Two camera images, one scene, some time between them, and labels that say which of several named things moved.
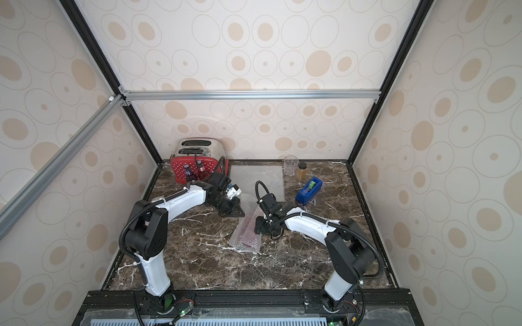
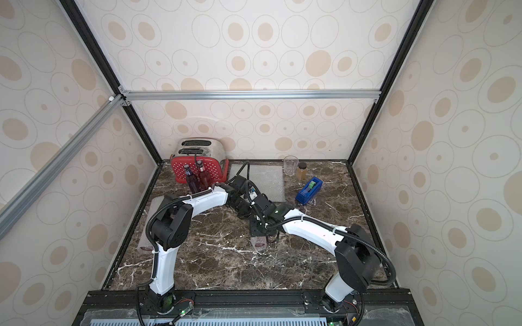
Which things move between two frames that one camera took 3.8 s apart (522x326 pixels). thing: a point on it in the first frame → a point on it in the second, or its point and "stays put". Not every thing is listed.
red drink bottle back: x=202 y=170 stays put
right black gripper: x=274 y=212 stays put
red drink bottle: x=249 y=236 → x=259 y=242
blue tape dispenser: x=308 y=191 stays put
